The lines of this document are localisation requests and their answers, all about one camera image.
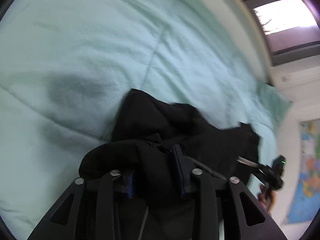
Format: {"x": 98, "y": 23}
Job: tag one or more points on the wooden window sill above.
{"x": 260, "y": 38}

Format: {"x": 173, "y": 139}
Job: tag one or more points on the mint green quilted duvet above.
{"x": 67, "y": 64}

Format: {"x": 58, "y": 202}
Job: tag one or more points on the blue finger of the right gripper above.
{"x": 247, "y": 162}

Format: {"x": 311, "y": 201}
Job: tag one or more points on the world map wall poster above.
{"x": 305, "y": 202}

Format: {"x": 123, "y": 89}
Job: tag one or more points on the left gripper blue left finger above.
{"x": 87, "y": 209}

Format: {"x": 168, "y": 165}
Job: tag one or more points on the person right hand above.
{"x": 268, "y": 202}

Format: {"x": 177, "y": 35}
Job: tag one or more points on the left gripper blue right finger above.
{"x": 223, "y": 208}

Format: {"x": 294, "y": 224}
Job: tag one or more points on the dark framed window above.
{"x": 290, "y": 27}

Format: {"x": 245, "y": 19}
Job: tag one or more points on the black hooded winter jacket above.
{"x": 141, "y": 145}

